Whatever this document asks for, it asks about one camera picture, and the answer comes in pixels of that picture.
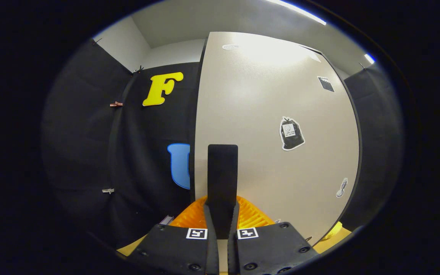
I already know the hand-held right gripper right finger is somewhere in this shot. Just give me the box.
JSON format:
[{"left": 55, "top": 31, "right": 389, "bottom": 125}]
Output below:
[{"left": 227, "top": 196, "right": 320, "bottom": 275}]

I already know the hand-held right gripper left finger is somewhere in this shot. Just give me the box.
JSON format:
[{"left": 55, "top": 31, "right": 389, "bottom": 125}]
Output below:
[{"left": 128, "top": 196, "right": 220, "bottom": 275}]

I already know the black cabinet door handle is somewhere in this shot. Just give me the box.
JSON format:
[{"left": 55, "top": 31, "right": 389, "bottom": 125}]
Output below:
[{"left": 207, "top": 144, "right": 239, "bottom": 239}]

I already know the yellow soft object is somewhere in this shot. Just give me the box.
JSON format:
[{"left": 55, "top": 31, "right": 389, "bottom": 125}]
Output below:
[{"left": 321, "top": 221, "right": 343, "bottom": 241}]

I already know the black backdrop cloth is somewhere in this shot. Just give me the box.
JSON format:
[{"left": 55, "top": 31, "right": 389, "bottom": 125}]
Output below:
[{"left": 40, "top": 38, "right": 404, "bottom": 249}]

